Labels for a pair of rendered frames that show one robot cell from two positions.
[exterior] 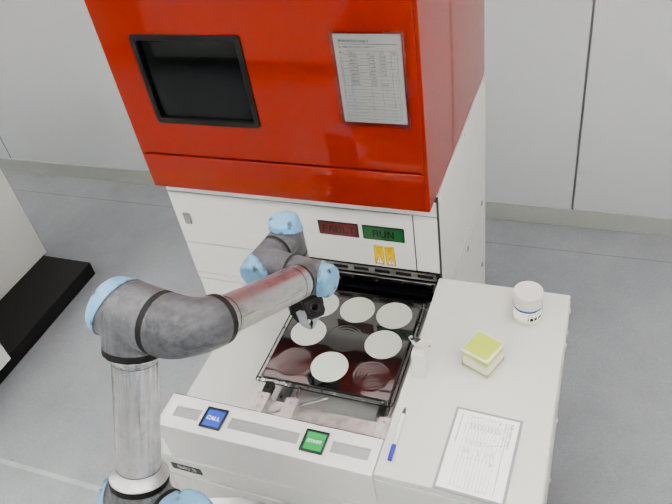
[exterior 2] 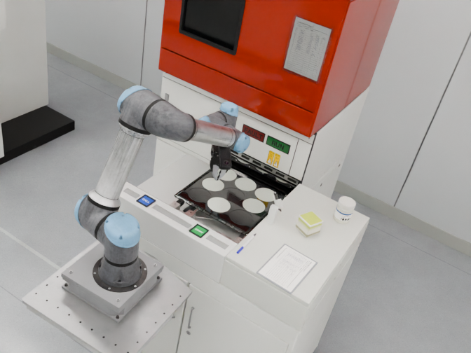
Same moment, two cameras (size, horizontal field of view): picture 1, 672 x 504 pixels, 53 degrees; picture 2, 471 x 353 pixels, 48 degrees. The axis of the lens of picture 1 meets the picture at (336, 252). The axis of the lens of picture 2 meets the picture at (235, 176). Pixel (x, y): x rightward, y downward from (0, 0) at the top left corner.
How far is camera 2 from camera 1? 0.64 m
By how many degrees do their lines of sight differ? 5
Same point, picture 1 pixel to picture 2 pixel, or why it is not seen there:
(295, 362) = (200, 195)
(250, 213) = (205, 106)
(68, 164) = (80, 58)
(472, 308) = (312, 204)
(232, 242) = not seen: hidden behind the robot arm
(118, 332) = (134, 111)
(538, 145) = (387, 156)
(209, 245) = not seen: hidden behind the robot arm
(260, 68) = (249, 22)
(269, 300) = (212, 132)
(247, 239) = not seen: hidden behind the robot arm
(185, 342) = (167, 127)
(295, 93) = (263, 42)
